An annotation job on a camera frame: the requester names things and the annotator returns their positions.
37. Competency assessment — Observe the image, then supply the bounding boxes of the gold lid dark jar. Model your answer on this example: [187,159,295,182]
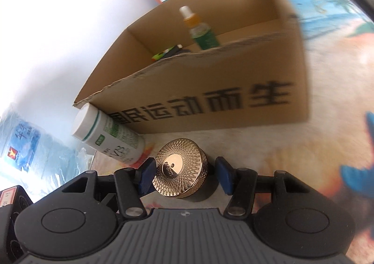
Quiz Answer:
[153,138,218,202]

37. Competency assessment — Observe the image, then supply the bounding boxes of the white vitamin bottle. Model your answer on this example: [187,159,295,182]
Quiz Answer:
[72,103,145,165]

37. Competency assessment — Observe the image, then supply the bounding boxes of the beach print table mat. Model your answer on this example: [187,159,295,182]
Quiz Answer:
[93,0,374,264]

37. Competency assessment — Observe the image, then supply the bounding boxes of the brown cardboard box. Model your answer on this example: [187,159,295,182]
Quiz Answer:
[74,0,309,134]

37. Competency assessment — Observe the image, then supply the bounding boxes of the green lip balm tube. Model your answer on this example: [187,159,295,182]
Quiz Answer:
[151,46,174,62]

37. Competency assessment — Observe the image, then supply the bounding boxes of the black lighter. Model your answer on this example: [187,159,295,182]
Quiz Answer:
[162,44,191,58]

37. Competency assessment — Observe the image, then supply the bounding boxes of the green dropper bottle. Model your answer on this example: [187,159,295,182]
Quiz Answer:
[179,6,220,50]

